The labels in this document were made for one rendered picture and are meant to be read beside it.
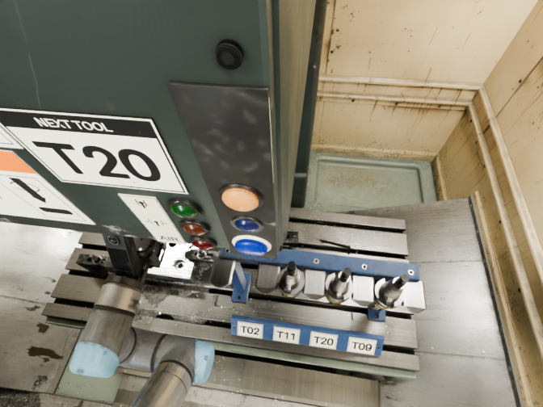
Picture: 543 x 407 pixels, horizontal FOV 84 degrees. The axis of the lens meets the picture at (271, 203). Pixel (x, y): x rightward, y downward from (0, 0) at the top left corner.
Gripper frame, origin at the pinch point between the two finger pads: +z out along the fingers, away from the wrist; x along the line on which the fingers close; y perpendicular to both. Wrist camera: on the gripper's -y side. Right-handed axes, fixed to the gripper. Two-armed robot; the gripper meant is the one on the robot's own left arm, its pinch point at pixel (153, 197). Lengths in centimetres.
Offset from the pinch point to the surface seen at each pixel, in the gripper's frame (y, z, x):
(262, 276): 12.6, -11.1, 25.9
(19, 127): -45, -21, 17
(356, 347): 41, -20, 53
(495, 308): 48, -1, 100
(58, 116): -46, -21, 20
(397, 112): 42, 81, 73
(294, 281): 7.7, -12.7, 33.5
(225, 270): 12.6, -10.9, 17.0
